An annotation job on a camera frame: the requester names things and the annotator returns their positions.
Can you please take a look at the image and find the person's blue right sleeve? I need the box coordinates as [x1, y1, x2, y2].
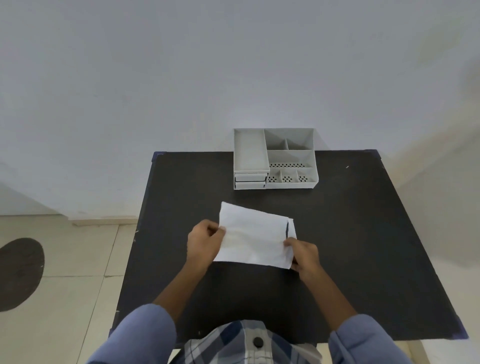
[328, 314, 408, 364]

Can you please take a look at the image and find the person's plaid shirt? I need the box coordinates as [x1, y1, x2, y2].
[174, 319, 323, 364]

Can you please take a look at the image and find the black round floor mat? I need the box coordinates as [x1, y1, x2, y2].
[0, 237, 46, 313]

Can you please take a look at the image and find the person's left hand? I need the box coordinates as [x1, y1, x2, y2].
[186, 219, 228, 277]

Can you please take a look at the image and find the person's right hand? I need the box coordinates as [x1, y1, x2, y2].
[283, 237, 322, 286]

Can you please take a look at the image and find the white paper sheet blue print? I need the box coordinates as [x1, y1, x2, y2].
[213, 201, 298, 270]

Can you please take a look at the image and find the person's blue left sleeve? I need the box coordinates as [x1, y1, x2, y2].
[86, 303, 177, 364]

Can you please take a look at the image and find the person's left forearm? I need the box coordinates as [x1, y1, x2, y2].
[152, 262, 209, 323]

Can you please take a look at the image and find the person's blue sleeve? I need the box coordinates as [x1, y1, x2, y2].
[328, 314, 408, 364]
[86, 303, 177, 364]

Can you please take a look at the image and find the person's right forearm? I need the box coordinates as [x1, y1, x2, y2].
[301, 268, 358, 332]

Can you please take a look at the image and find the grey plastic desk organizer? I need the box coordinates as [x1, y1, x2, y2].
[233, 127, 320, 191]

